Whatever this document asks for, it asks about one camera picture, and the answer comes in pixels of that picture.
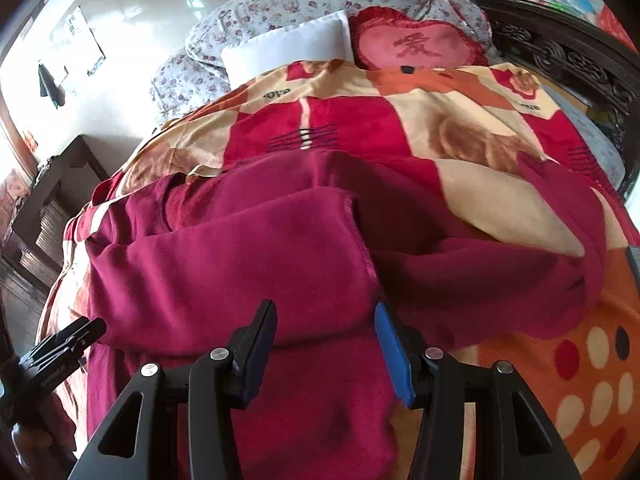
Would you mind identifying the person's left hand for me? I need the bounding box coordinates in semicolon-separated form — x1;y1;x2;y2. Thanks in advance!
12;422;56;467

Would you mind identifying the dark carved wooden headboard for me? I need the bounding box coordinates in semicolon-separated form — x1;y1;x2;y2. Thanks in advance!
467;0;640;196

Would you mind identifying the wall calendar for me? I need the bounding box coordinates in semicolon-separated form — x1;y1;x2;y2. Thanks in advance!
67;6;107;77

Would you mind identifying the dark wooden nightstand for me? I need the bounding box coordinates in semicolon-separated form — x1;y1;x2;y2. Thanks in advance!
0;135;113;286

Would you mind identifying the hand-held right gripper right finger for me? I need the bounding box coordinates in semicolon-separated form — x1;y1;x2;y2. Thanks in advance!
374;301;583;480

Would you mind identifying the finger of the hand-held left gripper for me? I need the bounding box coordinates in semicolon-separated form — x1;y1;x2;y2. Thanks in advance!
30;316;107;362

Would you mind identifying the small floral pillow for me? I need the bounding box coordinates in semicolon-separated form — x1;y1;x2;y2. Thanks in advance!
150;50;236;126

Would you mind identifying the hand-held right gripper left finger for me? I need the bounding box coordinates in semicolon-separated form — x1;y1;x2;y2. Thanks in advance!
67;299;279;480

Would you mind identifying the maroon fleece garment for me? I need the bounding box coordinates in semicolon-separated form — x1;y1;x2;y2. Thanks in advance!
82;150;608;480

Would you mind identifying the red heart-shaped cushion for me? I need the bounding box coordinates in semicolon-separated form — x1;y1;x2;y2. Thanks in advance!
347;6;493;70

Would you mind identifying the red plastic bag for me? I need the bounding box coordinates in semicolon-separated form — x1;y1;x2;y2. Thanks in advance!
599;9;633;47

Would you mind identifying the printed orange red blanket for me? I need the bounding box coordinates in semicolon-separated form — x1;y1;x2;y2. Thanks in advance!
37;59;640;480

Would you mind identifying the white pillow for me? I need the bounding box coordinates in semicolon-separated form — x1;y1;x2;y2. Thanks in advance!
220;10;356;81

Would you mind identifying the dark hanging cloth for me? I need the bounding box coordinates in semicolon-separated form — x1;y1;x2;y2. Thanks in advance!
37;60;66;110

